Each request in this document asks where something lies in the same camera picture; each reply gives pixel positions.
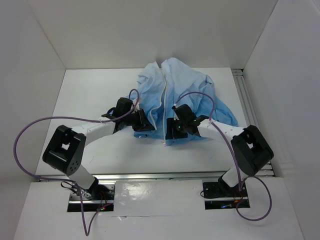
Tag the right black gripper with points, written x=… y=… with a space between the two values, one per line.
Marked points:
x=171 y=123

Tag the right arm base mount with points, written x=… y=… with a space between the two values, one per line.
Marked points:
x=218 y=195

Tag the right side aluminium rail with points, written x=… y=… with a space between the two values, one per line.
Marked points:
x=249 y=113

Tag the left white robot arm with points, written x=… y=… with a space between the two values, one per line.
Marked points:
x=65 y=149

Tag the front aluminium rail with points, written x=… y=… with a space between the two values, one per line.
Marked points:
x=159 y=176

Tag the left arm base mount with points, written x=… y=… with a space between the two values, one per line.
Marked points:
x=102 y=200

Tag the light blue zip jacket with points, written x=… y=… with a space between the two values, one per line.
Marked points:
x=173 y=82

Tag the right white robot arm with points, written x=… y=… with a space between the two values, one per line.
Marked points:
x=248 y=147

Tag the aluminium rail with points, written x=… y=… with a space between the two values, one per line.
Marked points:
x=249 y=113
x=159 y=176

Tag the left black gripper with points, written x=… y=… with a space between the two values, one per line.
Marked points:
x=143 y=124

